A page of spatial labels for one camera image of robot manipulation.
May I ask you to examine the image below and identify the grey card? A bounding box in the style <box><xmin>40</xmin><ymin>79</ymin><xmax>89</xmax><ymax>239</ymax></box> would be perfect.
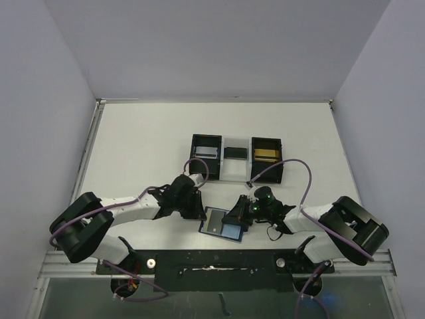
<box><xmin>202</xmin><ymin>207</ymin><xmax>226</xmax><ymax>235</ymax></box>

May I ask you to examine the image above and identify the blue leather card holder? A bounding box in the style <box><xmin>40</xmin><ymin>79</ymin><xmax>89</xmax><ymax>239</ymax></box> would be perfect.
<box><xmin>199</xmin><ymin>207</ymin><xmax>243</xmax><ymax>243</ymax></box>

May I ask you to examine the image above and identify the black white card tray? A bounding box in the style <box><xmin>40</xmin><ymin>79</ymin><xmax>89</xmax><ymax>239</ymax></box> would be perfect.
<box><xmin>189</xmin><ymin>134</ymin><xmax>284</xmax><ymax>184</ymax></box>

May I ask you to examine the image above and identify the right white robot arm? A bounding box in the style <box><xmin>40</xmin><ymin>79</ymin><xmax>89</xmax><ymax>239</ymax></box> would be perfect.
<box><xmin>222</xmin><ymin>186</ymin><xmax>389</xmax><ymax>266</ymax></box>

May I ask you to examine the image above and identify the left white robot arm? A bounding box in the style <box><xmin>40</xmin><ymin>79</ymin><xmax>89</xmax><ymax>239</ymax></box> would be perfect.
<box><xmin>49</xmin><ymin>173</ymin><xmax>206</xmax><ymax>265</ymax></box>

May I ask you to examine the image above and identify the silver credit card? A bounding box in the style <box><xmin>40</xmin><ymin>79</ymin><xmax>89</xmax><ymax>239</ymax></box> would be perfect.
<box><xmin>195</xmin><ymin>146</ymin><xmax>218</xmax><ymax>159</ymax></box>

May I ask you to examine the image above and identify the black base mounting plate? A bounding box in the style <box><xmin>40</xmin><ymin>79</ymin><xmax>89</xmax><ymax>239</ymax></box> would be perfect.
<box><xmin>96</xmin><ymin>248</ymin><xmax>335</xmax><ymax>294</ymax></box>

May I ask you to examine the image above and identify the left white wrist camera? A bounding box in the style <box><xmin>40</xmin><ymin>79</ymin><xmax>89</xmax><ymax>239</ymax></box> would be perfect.
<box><xmin>188</xmin><ymin>173</ymin><xmax>206</xmax><ymax>188</ymax></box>

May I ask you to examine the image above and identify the left aluminium frame rail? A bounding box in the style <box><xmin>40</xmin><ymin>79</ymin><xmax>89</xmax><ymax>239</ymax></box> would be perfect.
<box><xmin>39</xmin><ymin>251</ymin><xmax>98</xmax><ymax>278</ymax></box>

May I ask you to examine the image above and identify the aluminium frame rail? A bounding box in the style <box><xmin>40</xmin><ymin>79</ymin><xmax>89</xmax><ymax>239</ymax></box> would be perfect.
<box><xmin>333</xmin><ymin>249</ymin><xmax>397</xmax><ymax>276</ymax></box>
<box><xmin>39</xmin><ymin>251</ymin><xmax>98</xmax><ymax>278</ymax></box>

